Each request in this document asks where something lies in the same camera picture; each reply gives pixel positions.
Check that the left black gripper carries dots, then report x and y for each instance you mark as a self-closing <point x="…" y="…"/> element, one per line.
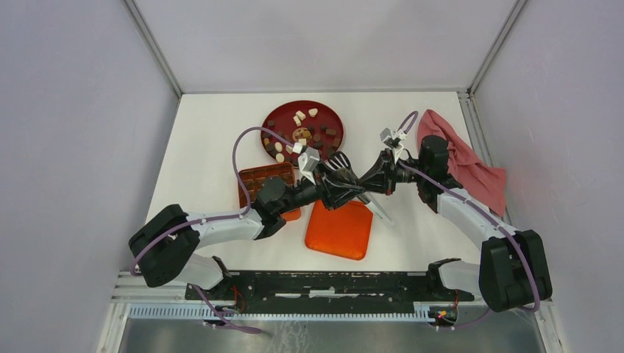
<point x="331" y="194"/>

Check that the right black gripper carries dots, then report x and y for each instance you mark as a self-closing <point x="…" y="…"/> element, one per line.
<point x="383" y="178"/>

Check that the metal tongs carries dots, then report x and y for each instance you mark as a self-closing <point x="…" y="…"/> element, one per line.
<point x="374" y="206"/>

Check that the orange chocolate box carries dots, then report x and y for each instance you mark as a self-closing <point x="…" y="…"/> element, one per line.
<point x="254" y="178"/>

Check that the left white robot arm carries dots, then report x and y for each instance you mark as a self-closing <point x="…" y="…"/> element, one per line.
<point x="164" y="249"/>

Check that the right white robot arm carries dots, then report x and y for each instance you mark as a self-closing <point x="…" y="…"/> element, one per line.
<point x="512" y="271"/>

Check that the orange box lid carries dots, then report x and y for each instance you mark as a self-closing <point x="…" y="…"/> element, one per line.
<point x="343" y="232"/>

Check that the round red tray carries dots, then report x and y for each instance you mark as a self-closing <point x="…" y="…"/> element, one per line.
<point x="326" y="128"/>

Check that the pink cloth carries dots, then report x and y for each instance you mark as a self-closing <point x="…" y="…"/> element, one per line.
<point x="483" y="182"/>

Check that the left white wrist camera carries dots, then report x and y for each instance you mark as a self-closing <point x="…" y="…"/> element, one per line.
<point x="308" y="160"/>

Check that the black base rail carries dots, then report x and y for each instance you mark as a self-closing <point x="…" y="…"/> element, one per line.
<point x="331" y="292"/>

